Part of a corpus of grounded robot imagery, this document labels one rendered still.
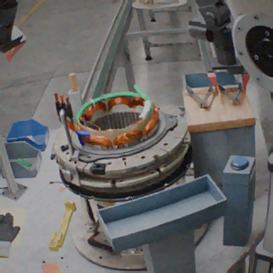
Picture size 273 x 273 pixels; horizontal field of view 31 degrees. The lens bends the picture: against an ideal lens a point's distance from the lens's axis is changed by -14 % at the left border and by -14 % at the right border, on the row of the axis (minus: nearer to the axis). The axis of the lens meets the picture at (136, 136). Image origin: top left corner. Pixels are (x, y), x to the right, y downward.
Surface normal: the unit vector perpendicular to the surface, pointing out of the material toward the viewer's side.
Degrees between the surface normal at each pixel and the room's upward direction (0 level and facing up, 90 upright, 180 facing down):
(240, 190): 90
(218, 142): 90
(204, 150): 90
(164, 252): 90
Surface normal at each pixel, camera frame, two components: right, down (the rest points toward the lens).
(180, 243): 0.30, 0.44
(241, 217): -0.40, 0.51
